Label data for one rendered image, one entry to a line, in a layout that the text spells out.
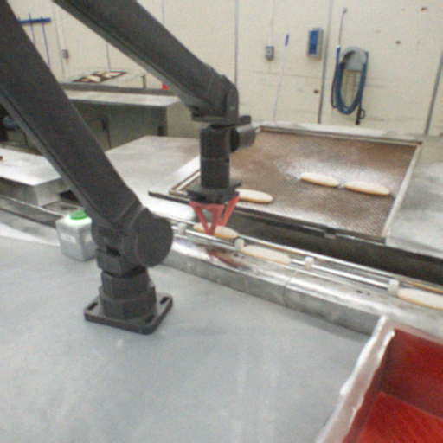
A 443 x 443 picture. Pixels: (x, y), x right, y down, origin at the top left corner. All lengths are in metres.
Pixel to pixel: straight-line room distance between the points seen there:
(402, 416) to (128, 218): 0.41
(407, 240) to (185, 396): 0.48
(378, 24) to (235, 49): 1.61
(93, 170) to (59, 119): 0.07
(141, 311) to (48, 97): 0.32
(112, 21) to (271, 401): 0.48
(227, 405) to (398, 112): 4.02
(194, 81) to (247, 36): 4.25
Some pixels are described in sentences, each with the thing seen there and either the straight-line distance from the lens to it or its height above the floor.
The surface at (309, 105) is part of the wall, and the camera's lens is 4.53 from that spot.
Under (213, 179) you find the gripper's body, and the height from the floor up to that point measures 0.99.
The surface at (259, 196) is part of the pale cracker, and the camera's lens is 0.84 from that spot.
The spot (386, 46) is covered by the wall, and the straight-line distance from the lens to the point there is 4.33.
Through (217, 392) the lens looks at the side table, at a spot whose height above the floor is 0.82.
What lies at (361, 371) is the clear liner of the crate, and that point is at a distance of 0.40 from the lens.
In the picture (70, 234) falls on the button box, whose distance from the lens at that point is 0.78.
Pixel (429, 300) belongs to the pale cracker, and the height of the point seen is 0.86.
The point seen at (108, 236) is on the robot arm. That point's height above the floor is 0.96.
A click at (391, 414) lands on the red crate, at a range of 0.51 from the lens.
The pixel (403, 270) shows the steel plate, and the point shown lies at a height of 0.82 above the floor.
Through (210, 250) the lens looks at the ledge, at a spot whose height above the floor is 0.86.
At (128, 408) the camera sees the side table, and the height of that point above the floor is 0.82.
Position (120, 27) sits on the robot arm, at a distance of 0.50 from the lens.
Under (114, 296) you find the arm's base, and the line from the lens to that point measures 0.58.
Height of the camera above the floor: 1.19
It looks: 24 degrees down
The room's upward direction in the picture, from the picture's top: straight up
